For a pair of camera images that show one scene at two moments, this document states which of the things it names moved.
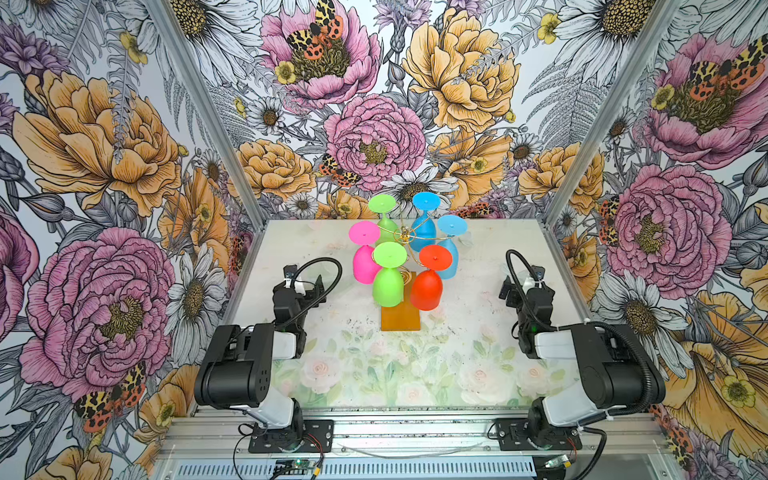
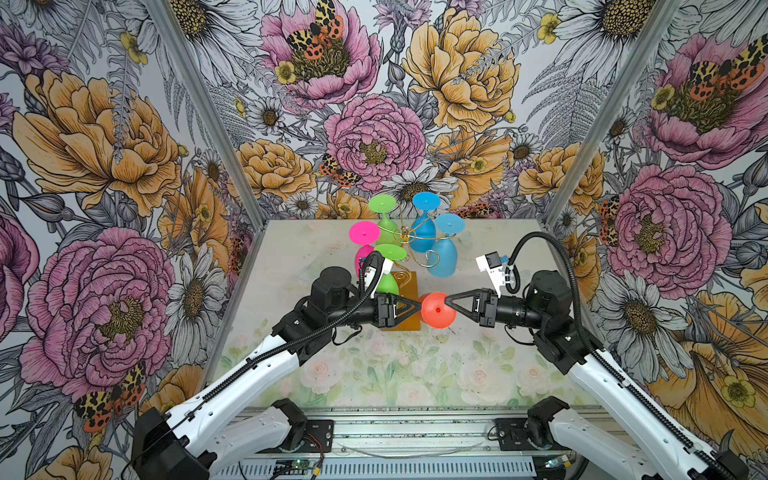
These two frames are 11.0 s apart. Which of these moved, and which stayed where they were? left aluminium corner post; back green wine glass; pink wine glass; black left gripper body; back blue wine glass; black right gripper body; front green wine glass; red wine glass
Moved: black right gripper body; black left gripper body; red wine glass
Stayed: front green wine glass; pink wine glass; back blue wine glass; back green wine glass; left aluminium corner post
